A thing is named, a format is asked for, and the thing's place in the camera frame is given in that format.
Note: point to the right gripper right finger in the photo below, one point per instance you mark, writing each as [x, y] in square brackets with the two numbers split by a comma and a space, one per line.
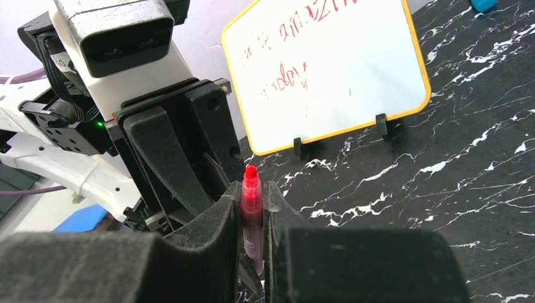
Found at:
[307, 263]

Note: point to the blue marker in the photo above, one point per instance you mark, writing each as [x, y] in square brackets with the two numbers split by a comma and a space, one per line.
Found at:
[483, 5]

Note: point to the yellow framed whiteboard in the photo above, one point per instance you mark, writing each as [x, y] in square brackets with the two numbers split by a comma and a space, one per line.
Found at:
[315, 69]

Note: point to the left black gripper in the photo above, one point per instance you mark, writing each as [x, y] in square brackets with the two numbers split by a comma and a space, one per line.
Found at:
[180, 148]

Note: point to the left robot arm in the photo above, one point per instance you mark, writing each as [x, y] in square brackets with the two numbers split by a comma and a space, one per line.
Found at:
[60, 134]

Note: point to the pink pen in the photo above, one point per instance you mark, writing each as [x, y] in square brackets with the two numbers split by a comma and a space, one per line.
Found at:
[252, 217]

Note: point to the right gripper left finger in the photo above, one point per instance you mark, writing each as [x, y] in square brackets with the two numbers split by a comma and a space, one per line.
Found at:
[196, 263]

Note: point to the blue object behind arm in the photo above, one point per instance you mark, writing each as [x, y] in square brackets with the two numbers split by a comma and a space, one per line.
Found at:
[83, 220]

